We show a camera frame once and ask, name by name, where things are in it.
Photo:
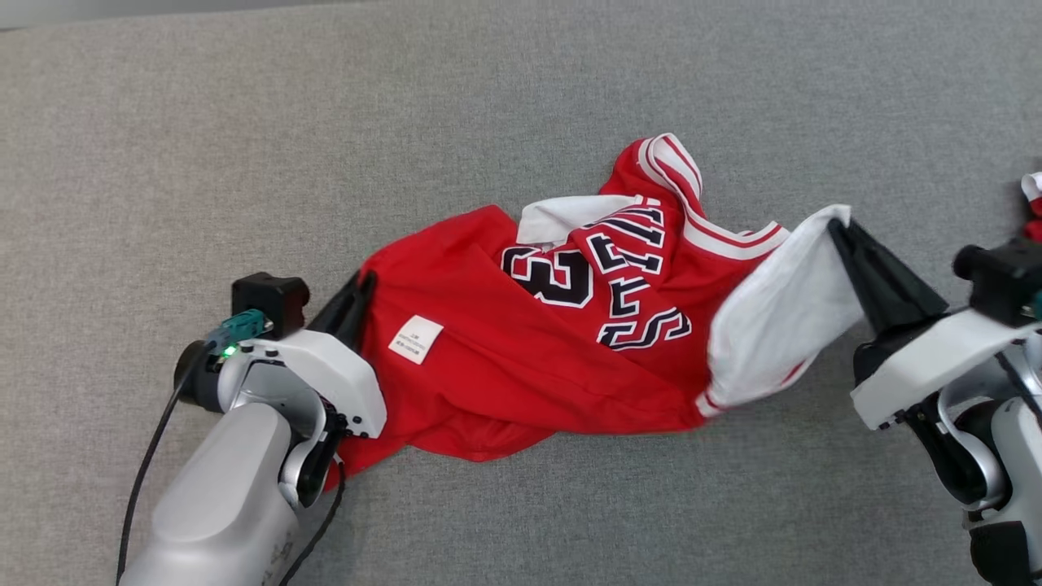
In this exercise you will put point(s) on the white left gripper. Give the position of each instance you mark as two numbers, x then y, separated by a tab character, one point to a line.
334	374

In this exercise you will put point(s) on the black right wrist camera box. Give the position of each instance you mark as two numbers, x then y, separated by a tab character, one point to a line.
1005	277

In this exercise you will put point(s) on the red shorts with white stripes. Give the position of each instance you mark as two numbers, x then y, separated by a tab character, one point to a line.
1034	203

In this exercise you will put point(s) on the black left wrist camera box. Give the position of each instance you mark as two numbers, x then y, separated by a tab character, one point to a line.
273	301

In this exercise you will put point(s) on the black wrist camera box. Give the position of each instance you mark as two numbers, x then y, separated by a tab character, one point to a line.
1005	277
273	301

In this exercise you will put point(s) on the red basketball jersey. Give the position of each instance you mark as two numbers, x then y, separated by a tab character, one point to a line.
505	350

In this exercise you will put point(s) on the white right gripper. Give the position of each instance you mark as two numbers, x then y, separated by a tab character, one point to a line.
936	362

